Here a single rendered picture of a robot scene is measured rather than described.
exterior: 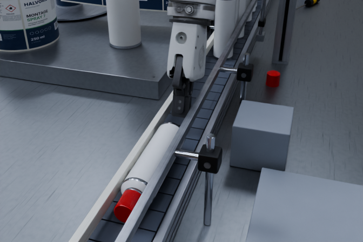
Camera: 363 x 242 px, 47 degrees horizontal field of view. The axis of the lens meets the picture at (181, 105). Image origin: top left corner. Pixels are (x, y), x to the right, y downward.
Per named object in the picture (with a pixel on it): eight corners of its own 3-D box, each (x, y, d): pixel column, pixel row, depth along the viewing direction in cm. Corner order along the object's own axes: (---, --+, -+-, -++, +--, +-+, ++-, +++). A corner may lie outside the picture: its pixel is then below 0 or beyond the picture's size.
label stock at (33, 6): (15, 57, 109) (4, 2, 102) (-28, 41, 119) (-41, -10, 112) (73, 35, 124) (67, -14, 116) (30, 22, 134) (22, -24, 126)
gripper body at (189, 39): (204, 16, 69) (197, 83, 71) (216, 19, 78) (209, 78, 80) (161, 12, 71) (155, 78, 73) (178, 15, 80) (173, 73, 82)
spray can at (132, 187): (157, 119, 73) (105, 196, 56) (186, 123, 72) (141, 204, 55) (158, 143, 76) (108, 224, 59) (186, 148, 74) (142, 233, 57)
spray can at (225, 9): (216, 51, 113) (220, -27, 103) (235, 54, 111) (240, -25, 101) (210, 58, 109) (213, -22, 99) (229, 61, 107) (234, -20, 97)
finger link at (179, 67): (176, 76, 69) (181, 95, 74) (187, 41, 73) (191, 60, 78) (169, 75, 69) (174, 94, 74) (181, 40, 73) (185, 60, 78)
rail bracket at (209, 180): (175, 208, 68) (174, 123, 60) (219, 217, 67) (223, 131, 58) (168, 222, 66) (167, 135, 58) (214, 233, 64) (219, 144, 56)
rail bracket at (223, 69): (215, 116, 93) (219, 47, 85) (248, 122, 91) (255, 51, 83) (212, 124, 91) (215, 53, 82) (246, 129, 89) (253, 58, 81)
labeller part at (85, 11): (55, -7, 164) (54, -10, 163) (128, 0, 156) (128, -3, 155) (4, 17, 138) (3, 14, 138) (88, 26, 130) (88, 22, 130)
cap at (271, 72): (263, 85, 107) (264, 73, 105) (269, 80, 109) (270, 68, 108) (275, 88, 105) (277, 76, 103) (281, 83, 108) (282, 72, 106)
